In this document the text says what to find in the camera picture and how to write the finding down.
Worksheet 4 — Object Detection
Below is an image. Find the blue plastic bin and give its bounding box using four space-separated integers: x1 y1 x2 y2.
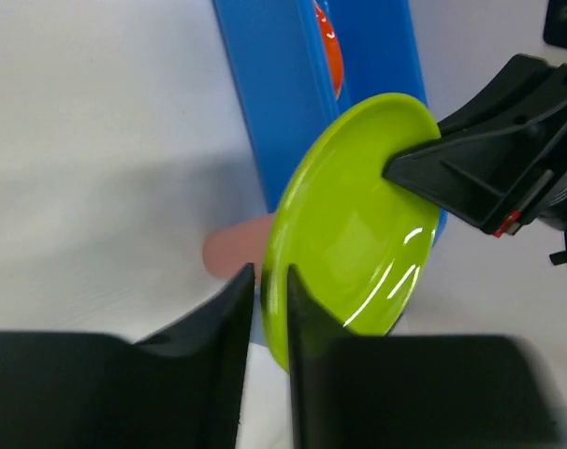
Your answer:
211 0 449 244

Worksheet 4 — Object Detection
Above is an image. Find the green plate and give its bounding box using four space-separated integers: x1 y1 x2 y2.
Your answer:
261 93 441 368

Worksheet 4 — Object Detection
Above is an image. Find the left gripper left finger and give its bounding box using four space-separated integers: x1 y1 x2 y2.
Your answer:
0 266 254 448

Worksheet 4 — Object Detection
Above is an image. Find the orange plate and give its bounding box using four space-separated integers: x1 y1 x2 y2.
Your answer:
313 1 344 99

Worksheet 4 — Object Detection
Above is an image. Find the pink cup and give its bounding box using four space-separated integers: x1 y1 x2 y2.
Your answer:
202 213 274 285

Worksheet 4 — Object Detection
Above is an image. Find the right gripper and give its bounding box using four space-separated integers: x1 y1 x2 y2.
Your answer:
383 54 567 267

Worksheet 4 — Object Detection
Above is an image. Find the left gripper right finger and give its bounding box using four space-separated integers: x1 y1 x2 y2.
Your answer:
287 267 567 448

